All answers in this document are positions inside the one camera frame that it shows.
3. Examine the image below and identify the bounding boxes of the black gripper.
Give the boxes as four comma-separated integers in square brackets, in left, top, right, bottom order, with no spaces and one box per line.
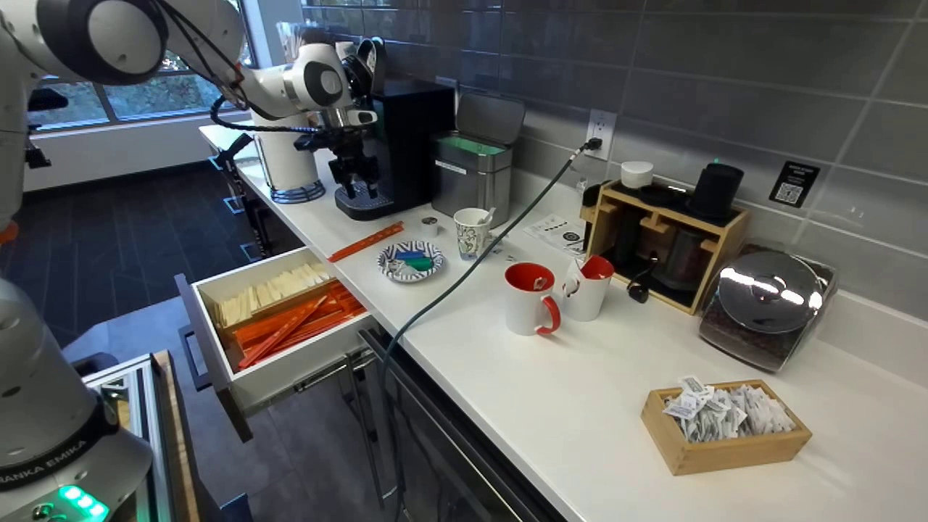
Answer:
[322,122,383,207]

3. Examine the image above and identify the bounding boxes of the orange packet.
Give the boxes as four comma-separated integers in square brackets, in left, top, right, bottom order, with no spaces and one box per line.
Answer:
[326,217,407,267]
[226,283,351,344]
[288,294,368,336]
[232,290,333,371]
[242,307,367,368]

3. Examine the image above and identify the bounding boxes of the beige utensils in drawer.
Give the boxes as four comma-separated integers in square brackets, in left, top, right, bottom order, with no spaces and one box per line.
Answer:
[210,258,336,332]

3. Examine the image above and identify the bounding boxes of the white drawer dark wood front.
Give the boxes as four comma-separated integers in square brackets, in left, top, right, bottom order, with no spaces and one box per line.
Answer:
[174,245,378,445]

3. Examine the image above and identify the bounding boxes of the dark base cabinet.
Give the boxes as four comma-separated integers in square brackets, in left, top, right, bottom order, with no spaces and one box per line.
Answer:
[358,319,570,522]

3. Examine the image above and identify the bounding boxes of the black Keurig coffee machine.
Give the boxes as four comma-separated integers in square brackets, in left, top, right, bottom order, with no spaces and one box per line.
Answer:
[332,80,458,223]

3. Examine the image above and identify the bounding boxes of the patterned small plate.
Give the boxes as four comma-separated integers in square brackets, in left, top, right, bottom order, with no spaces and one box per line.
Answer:
[378,238,449,287]

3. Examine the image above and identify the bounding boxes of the teal small packets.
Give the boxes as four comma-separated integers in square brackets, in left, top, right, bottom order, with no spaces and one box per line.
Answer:
[400,246,438,275]

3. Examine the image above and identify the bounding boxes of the stainless steel container box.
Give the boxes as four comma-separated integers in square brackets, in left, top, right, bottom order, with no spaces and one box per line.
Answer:
[429,90,529,229]

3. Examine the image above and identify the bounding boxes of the patterned white mug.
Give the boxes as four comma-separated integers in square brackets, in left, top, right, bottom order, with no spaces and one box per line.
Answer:
[449,204,497,264]

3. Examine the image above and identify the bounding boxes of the clear plastic packet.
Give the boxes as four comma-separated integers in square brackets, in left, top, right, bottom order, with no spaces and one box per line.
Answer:
[533,216,587,258]

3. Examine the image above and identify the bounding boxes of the white mug red interior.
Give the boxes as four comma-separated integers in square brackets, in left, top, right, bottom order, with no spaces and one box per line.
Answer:
[561,254,619,325]

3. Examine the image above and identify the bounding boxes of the black jar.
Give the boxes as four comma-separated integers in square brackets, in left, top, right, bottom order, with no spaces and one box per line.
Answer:
[687,161,748,229]

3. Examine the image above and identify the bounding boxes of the wooden countertop organizer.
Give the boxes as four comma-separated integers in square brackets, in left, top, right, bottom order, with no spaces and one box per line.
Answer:
[580,181,754,319]

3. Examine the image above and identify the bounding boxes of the stainless steel lidded appliance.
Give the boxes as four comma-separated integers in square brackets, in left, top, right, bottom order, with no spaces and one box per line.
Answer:
[697,245,841,378]

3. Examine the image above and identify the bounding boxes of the white sugar packet pile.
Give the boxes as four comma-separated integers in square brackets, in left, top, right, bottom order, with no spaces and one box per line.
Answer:
[662,375,800,448]

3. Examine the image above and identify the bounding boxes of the wooden packet box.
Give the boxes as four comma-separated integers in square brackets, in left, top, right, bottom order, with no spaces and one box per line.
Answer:
[638,375,815,480]

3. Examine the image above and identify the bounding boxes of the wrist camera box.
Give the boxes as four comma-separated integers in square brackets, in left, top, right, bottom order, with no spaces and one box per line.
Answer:
[341,106,383,132]

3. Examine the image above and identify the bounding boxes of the dark power cable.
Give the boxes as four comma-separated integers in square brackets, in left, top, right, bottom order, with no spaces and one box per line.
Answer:
[368,138,607,522]

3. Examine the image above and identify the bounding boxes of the white mug red handle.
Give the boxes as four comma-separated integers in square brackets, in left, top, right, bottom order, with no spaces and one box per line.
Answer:
[499,258,567,339]

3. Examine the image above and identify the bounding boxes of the white wall outlet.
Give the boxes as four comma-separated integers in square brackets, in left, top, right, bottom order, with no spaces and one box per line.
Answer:
[584,107,622,162]

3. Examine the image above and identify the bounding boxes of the aluminium frame robot cart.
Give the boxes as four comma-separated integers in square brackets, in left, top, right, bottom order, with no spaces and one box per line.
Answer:
[75,346,203,522]

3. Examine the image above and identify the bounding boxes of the black wall plate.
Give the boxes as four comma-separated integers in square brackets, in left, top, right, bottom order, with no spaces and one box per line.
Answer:
[765,158,825,213]

